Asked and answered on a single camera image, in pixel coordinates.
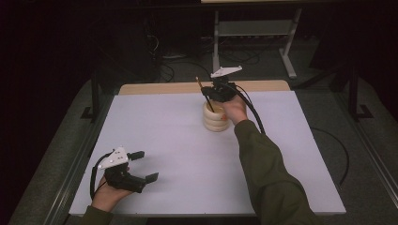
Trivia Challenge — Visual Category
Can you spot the white metal desk frame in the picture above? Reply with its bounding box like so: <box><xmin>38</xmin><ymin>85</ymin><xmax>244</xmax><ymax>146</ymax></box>
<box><xmin>212</xmin><ymin>8</ymin><xmax>303</xmax><ymax>79</ymax></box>

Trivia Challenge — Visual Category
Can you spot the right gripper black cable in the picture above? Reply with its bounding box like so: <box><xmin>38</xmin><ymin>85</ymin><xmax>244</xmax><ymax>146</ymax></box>
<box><xmin>229</xmin><ymin>82</ymin><xmax>267</xmax><ymax>135</ymax></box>

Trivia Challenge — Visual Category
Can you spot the black cable on floor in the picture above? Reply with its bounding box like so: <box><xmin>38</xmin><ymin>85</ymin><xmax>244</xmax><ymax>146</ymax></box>
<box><xmin>309</xmin><ymin>126</ymin><xmax>350</xmax><ymax>188</ymax></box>

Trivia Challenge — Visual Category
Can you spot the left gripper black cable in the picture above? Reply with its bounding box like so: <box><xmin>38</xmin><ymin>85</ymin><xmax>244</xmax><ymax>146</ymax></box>
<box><xmin>89</xmin><ymin>151</ymin><xmax>115</xmax><ymax>201</ymax></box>

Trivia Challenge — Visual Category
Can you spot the tangle of dark floor cables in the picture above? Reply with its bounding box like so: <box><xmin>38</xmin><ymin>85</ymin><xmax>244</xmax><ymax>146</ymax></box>
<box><xmin>145</xmin><ymin>18</ymin><xmax>189</xmax><ymax>83</ymax></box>

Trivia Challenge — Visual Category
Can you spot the white table cover sheet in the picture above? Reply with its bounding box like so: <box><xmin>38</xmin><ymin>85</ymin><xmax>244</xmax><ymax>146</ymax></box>
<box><xmin>69</xmin><ymin>91</ymin><xmax>346</xmax><ymax>217</ymax></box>

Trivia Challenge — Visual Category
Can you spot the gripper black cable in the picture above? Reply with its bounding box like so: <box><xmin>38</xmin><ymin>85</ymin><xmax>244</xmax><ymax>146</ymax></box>
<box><xmin>89</xmin><ymin>151</ymin><xmax>115</xmax><ymax>201</ymax></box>
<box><xmin>229</xmin><ymin>82</ymin><xmax>267</xmax><ymax>135</ymax></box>

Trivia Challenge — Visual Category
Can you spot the black and gold makeup brush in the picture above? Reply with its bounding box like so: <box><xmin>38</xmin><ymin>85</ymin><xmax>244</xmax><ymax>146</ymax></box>
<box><xmin>195</xmin><ymin>76</ymin><xmax>216</xmax><ymax>113</ymax></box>

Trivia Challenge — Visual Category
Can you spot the cream ribbed brush holder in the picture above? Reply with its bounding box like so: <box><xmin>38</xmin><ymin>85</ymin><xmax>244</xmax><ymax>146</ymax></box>
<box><xmin>202</xmin><ymin>100</ymin><xmax>232</xmax><ymax>133</ymax></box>

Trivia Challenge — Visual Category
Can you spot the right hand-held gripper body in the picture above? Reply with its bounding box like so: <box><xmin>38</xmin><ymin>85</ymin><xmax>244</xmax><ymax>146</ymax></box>
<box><xmin>209</xmin><ymin>65</ymin><xmax>243</xmax><ymax>103</ymax></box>

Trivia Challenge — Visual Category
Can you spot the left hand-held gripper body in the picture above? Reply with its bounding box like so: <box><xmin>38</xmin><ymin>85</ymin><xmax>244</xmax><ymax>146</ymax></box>
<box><xmin>97</xmin><ymin>146</ymin><xmax>147</xmax><ymax>194</ymax></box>

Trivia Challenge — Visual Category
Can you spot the person's left hand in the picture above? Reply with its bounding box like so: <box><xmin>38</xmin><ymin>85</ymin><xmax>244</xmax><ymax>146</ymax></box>
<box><xmin>91</xmin><ymin>174</ymin><xmax>134</xmax><ymax>214</ymax></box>

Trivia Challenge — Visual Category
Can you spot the person's right hand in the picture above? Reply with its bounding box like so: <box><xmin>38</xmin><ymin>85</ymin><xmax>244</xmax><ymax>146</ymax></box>
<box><xmin>219</xmin><ymin>94</ymin><xmax>249</xmax><ymax>126</ymax></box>

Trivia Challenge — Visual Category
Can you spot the black metal stand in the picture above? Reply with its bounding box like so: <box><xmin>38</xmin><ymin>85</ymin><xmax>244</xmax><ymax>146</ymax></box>
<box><xmin>80</xmin><ymin>71</ymin><xmax>101</xmax><ymax>122</ymax></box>
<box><xmin>346</xmin><ymin>65</ymin><xmax>375</xmax><ymax>122</ymax></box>

